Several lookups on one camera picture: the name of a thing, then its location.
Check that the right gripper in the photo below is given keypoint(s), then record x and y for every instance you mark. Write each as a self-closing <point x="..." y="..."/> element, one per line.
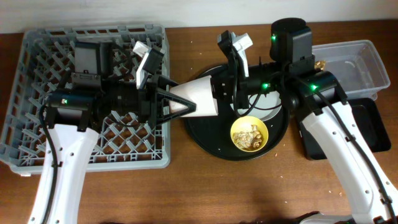
<point x="240" y="91"/>

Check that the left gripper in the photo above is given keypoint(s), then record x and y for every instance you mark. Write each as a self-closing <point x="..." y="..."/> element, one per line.
<point x="152" y="110"/>

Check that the pink cup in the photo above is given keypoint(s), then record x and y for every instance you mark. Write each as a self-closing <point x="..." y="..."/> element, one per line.
<point x="199" y="92"/>

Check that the yellow bowl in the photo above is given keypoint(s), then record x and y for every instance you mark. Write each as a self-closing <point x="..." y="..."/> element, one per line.
<point x="245" y="123"/>

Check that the peanut shells food waste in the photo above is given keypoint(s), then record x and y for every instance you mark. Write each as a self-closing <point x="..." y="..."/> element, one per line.
<point x="248" y="140"/>

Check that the brown snack wrapper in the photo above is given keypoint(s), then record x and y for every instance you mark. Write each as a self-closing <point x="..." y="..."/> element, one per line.
<point x="320" y="65"/>

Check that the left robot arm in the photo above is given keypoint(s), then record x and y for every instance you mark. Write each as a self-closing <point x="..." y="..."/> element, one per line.
<point x="72" y="118"/>

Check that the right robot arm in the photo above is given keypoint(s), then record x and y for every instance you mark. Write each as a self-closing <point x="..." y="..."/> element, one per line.
<point x="318" y="100"/>

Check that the grey dishwasher rack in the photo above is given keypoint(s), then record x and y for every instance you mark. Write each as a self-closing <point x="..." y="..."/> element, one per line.
<point x="46" y="54"/>

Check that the grey round plate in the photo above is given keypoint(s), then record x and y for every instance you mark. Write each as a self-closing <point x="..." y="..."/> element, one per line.
<point x="267" y="106"/>

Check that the round black tray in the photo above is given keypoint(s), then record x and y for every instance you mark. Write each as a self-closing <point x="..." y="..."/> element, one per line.
<point x="212" y="133"/>

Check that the clear plastic bin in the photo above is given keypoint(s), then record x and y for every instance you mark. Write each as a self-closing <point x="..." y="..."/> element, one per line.
<point x="357" y="66"/>

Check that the black rectangular bin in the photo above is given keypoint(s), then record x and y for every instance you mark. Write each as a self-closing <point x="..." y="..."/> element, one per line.
<point x="368" y="119"/>

